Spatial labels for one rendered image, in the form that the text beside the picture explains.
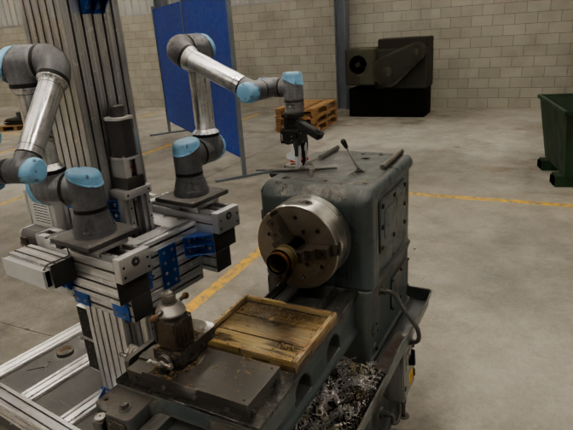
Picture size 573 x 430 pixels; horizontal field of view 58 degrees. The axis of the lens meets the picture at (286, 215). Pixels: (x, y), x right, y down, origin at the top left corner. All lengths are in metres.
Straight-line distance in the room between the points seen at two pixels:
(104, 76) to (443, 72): 10.08
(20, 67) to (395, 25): 10.48
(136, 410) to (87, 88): 1.17
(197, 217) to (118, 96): 0.56
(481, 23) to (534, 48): 1.12
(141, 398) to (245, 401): 0.32
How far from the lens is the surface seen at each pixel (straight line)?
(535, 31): 11.54
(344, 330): 1.94
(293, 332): 1.70
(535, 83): 11.61
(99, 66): 2.11
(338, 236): 1.76
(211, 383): 1.39
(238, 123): 6.71
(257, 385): 1.36
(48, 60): 1.82
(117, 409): 1.49
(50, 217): 2.35
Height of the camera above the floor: 1.80
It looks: 20 degrees down
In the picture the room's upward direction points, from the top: 4 degrees counter-clockwise
